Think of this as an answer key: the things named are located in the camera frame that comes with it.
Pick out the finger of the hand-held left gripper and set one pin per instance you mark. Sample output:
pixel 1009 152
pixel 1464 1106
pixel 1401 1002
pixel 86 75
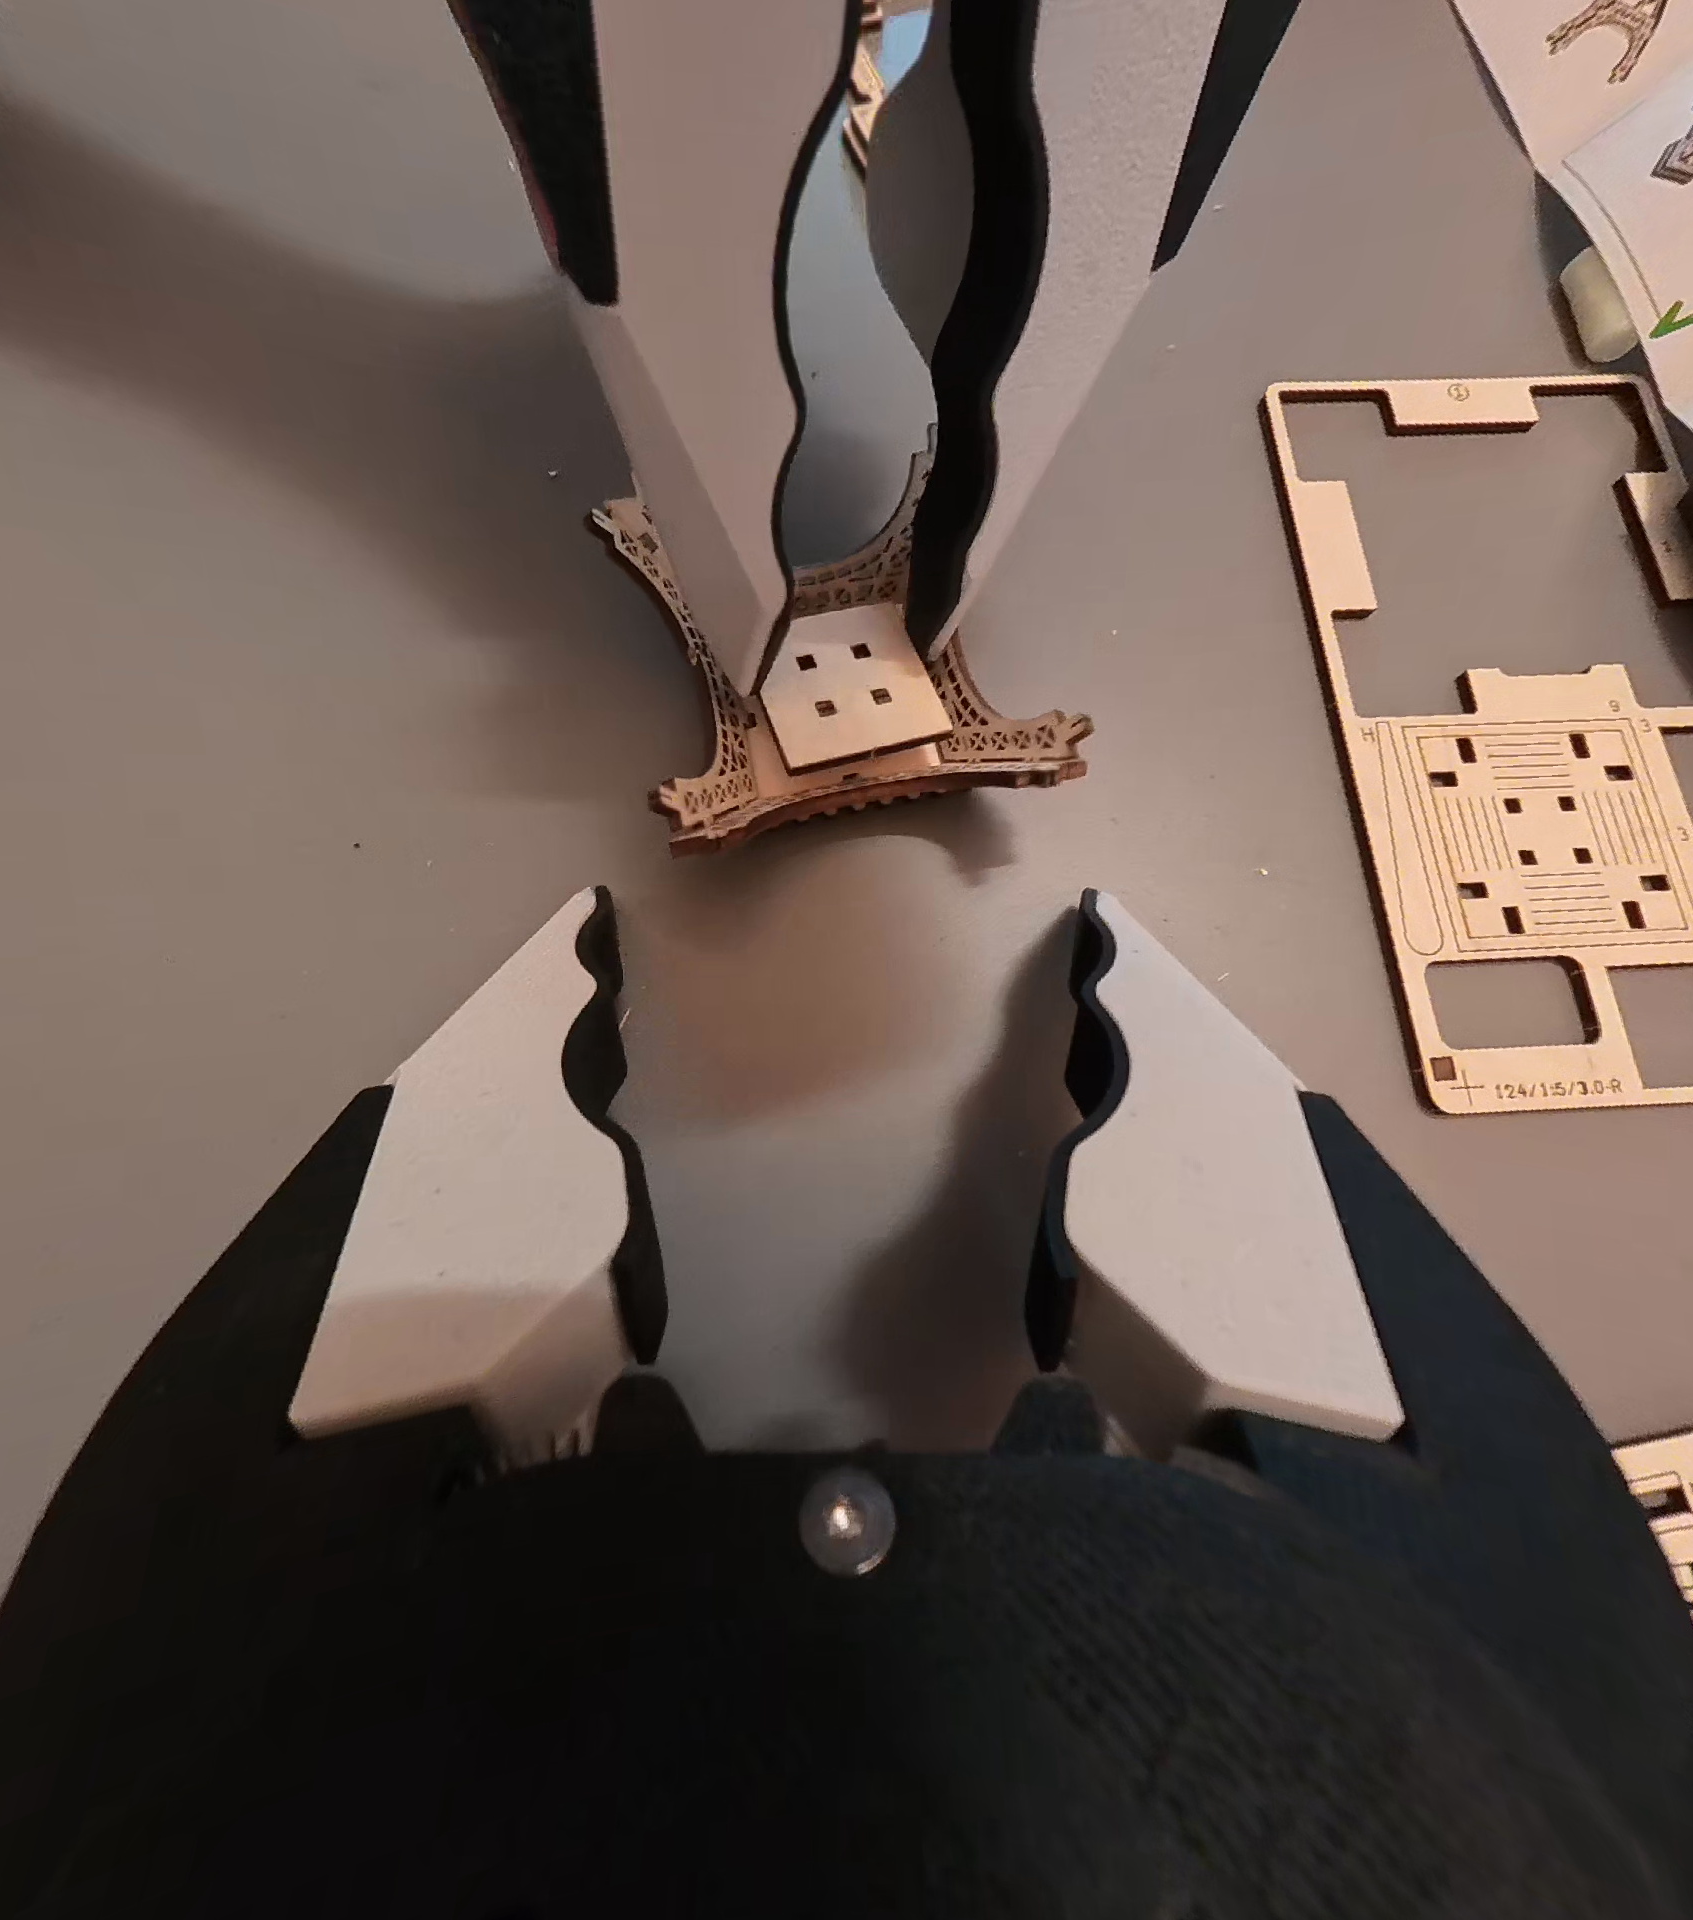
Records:
pixel 1087 301
pixel 697 301

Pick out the square wooden four-hole piece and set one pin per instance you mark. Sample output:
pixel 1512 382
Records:
pixel 847 704

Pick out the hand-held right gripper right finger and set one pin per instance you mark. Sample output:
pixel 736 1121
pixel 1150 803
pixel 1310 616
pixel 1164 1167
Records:
pixel 1205 1200

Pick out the wooden lattice tower base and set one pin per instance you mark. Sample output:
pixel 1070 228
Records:
pixel 718 795

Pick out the small white block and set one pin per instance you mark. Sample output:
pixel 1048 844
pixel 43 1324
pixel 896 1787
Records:
pixel 1596 309

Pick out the white instruction booklet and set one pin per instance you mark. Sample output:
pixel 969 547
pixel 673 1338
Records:
pixel 1656 194

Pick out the wooden sheet with square parts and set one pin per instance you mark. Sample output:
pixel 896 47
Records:
pixel 1325 554

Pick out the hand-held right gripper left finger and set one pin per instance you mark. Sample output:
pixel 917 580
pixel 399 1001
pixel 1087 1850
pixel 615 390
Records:
pixel 486 1200

